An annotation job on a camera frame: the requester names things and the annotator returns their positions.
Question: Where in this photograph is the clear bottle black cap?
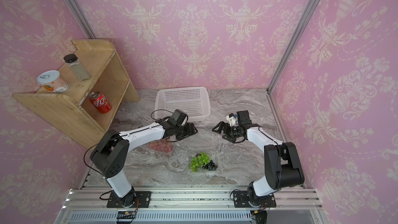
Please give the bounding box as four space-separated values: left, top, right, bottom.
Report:
63 54 91 81

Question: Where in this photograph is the white orange printed can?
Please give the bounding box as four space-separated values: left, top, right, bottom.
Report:
36 70 69 93

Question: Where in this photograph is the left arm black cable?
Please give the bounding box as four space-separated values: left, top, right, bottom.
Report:
150 109 174 121

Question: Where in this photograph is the wooden shelf unit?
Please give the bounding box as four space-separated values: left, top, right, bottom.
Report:
13 39 140 148

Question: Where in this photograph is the black grape bunch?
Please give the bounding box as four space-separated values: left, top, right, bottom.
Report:
202 160 218 171

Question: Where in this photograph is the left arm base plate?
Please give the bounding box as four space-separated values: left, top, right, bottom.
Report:
107 191 152 208

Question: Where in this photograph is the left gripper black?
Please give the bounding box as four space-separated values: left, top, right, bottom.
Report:
175 122 200 141

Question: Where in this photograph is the green grape bunch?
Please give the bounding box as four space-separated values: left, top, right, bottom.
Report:
190 152 211 172

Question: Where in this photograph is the red cola can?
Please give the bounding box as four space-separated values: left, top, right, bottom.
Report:
89 91 112 114

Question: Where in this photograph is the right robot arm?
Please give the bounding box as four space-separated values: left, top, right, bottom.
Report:
212 111 305 206

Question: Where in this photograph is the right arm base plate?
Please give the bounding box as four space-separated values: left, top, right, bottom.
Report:
230 190 276 208

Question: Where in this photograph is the clear plastic clamshell container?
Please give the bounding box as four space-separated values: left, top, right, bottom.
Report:
146 139 175 155

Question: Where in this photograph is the white plastic basket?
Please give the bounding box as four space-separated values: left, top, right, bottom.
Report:
153 87 211 122

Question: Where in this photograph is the red grape bunch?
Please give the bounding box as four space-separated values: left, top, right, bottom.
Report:
148 140 174 153

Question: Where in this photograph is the aluminium rail frame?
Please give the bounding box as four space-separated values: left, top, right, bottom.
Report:
56 185 327 224

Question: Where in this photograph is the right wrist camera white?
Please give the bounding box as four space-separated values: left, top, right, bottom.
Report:
226 113 238 127

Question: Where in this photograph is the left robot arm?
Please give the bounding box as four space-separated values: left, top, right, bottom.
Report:
90 110 198 207

